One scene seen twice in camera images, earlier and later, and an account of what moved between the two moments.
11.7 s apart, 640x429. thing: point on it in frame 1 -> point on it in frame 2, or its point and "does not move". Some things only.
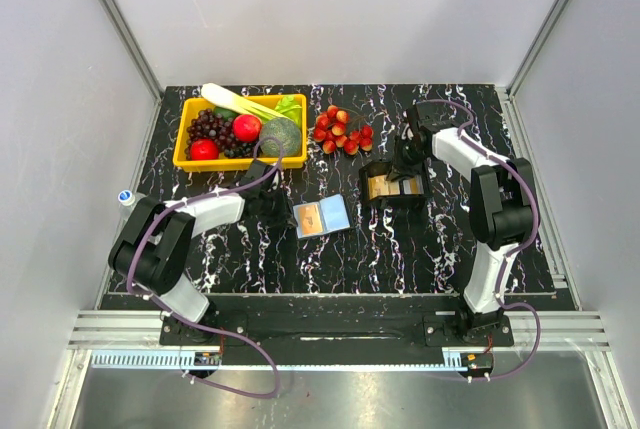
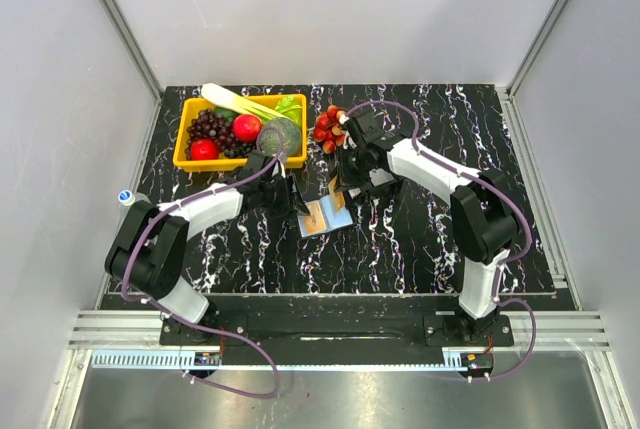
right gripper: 401,171 -> 347,181
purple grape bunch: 211,125 does not move
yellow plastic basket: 294,159 does not move
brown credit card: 311,219 does not move
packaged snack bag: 326,215 does not move
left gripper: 285,218 -> 292,204
